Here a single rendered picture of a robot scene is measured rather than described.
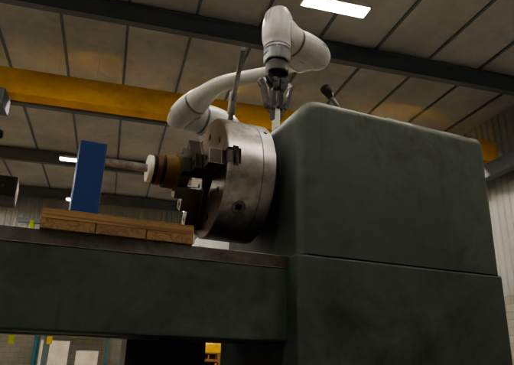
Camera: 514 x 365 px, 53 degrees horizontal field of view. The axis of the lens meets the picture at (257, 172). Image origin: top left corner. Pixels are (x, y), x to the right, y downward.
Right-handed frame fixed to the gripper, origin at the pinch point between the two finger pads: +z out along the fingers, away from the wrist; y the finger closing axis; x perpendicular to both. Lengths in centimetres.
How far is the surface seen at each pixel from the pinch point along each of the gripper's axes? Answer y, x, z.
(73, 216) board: 57, 30, 46
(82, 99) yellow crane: 24, -986, -466
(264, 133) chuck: 14.1, 23.5, 16.7
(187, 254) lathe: 33, 29, 50
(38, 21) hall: 141, -966, -625
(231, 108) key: 20.9, 16.7, 8.0
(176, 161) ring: 34.3, 15.9, 25.3
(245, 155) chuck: 20.7, 27.7, 25.4
